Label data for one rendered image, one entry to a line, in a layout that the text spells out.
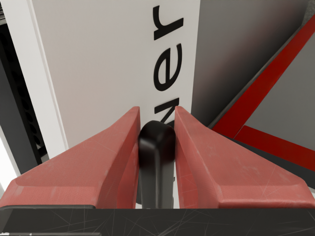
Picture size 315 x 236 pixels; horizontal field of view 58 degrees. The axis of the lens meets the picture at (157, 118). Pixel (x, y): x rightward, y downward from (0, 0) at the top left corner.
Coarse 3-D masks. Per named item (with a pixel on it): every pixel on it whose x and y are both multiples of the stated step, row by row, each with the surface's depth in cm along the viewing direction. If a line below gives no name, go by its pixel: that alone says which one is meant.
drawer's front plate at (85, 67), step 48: (0, 0) 9; (48, 0) 9; (96, 0) 10; (144, 0) 13; (192, 0) 16; (48, 48) 9; (96, 48) 11; (144, 48) 14; (192, 48) 18; (48, 96) 11; (96, 96) 12; (144, 96) 15; (48, 144) 13
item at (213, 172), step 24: (192, 120) 10; (192, 144) 8; (216, 144) 8; (192, 168) 8; (216, 168) 6; (240, 168) 6; (264, 168) 6; (192, 192) 11; (216, 192) 5; (240, 192) 5; (264, 192) 5; (288, 192) 5
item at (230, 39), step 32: (224, 0) 32; (256, 0) 42; (288, 0) 58; (224, 32) 36; (256, 32) 47; (288, 32) 69; (224, 64) 40; (256, 64) 55; (192, 96) 34; (224, 96) 45
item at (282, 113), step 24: (312, 24) 66; (288, 48) 55; (312, 48) 55; (264, 72) 47; (288, 72) 47; (312, 72) 47; (240, 96) 41; (264, 96) 41; (288, 96) 41; (312, 96) 41; (240, 120) 36; (264, 120) 36; (288, 120) 36; (312, 120) 36; (240, 144) 31; (264, 144) 32; (288, 144) 32; (312, 144) 33; (288, 168) 28; (312, 168) 29; (312, 192) 26
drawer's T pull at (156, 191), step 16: (144, 128) 11; (160, 128) 11; (144, 144) 11; (160, 144) 11; (144, 160) 12; (160, 160) 11; (144, 176) 12; (160, 176) 12; (144, 192) 13; (160, 192) 13
